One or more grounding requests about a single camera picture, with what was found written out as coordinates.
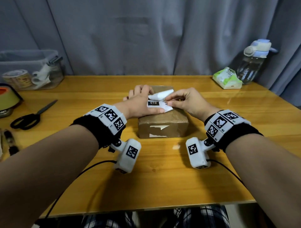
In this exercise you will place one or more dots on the person's right forearm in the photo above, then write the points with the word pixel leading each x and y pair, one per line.
pixel 265 176

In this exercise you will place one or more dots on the green white tissue pack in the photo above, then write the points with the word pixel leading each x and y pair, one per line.
pixel 227 79

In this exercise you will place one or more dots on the person's right thumb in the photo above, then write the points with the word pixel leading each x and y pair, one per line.
pixel 176 104

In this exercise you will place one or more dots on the person's left thumb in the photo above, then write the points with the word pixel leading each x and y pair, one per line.
pixel 154 111

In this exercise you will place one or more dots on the grey curtain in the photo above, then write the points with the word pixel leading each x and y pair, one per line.
pixel 141 35

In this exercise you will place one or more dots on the person's left hand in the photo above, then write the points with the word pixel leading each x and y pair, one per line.
pixel 137 104

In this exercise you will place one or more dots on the brown taped cardboard box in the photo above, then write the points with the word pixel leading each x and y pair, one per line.
pixel 164 122

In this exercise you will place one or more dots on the white plastic item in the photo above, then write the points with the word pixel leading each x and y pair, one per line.
pixel 41 75

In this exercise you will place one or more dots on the clear water bottle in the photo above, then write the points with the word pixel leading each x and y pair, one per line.
pixel 250 65

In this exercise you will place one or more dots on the clear plastic storage box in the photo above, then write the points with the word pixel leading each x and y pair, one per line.
pixel 25 60

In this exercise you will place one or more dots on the black scissors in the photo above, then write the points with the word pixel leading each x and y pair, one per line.
pixel 28 119

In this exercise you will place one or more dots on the plaid trousers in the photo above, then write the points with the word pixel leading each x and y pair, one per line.
pixel 207 217

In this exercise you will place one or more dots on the person's left forearm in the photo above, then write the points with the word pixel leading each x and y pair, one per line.
pixel 44 171

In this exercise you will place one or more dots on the black wristband with marker tiles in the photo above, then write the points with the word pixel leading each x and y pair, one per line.
pixel 221 123
pixel 110 116

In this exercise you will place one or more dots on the person's left middle finger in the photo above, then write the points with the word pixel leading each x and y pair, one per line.
pixel 138 89

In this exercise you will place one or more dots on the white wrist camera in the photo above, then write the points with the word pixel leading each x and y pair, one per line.
pixel 197 156
pixel 128 157

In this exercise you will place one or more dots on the white paper label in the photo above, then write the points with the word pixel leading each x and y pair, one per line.
pixel 162 95

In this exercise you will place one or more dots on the person's right hand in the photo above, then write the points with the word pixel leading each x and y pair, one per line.
pixel 195 103

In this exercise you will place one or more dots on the roll of clear tape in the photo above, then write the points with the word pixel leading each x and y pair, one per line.
pixel 17 78

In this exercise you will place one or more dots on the orange yellow tape dispenser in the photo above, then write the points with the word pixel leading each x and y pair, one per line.
pixel 8 98

